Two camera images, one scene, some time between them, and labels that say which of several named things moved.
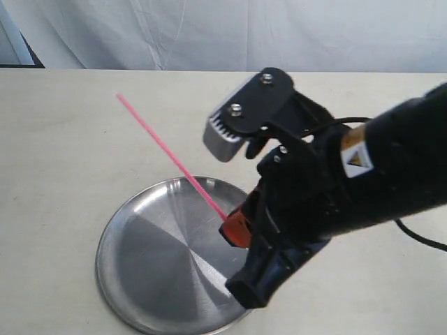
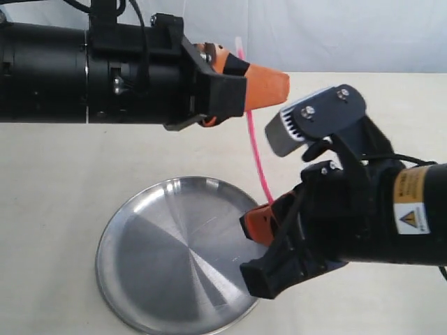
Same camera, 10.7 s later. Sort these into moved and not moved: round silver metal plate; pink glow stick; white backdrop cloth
Moved: pink glow stick
Not moved: white backdrop cloth; round silver metal plate
